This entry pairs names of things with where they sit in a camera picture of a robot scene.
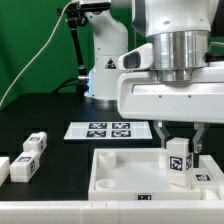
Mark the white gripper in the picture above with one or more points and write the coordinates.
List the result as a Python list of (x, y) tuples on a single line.
[(142, 96)]

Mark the white square tabletop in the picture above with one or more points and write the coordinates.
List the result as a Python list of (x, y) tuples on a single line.
[(134, 174)]

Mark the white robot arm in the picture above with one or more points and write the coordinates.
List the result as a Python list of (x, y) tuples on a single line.
[(152, 58)]

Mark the white right fence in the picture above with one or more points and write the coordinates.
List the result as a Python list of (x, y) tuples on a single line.
[(206, 161)]

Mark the white fence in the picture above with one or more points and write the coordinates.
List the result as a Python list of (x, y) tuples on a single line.
[(206, 161), (4, 169), (112, 212)]

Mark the white marker plate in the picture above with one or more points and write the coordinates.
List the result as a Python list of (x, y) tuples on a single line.
[(108, 130)]

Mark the white left fence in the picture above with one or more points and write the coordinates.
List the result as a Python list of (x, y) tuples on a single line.
[(4, 169)]

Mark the white front fence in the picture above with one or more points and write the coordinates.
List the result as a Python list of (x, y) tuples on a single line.
[(112, 212)]

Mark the black camera stand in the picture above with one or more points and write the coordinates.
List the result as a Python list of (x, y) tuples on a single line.
[(75, 18)]

